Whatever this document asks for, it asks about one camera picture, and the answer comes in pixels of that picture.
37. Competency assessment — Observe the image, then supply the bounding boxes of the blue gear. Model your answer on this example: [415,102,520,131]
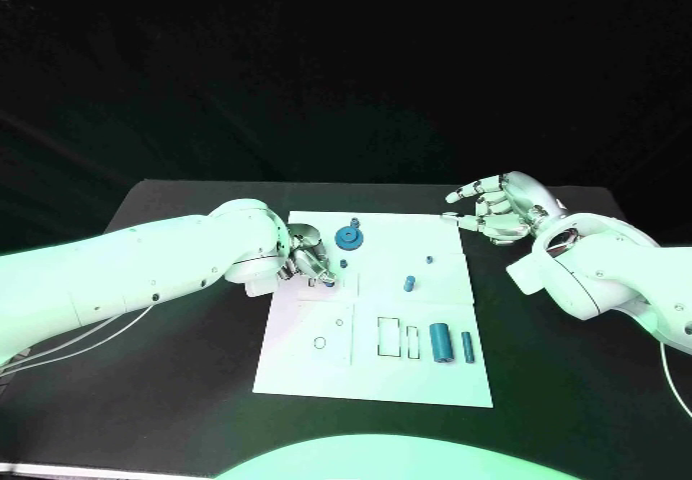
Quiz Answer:
[333,225,366,251]

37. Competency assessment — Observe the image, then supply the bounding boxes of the white task board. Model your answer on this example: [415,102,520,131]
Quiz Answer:
[250,210,494,409]

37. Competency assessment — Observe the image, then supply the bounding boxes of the thick long blue cylinder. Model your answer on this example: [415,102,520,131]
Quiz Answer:
[428,322,456,365]

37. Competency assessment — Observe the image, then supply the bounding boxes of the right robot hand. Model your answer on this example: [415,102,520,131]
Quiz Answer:
[439,171,570,247]

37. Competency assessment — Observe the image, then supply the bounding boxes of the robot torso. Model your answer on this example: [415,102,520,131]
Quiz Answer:
[211,433,582,480]

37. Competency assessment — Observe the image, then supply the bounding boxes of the white cable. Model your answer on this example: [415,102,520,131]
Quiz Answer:
[657,337,692,419]
[0,314,123,371]
[0,304,155,378]

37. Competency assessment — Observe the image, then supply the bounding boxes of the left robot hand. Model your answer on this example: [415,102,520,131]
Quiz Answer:
[276,223,337,285]

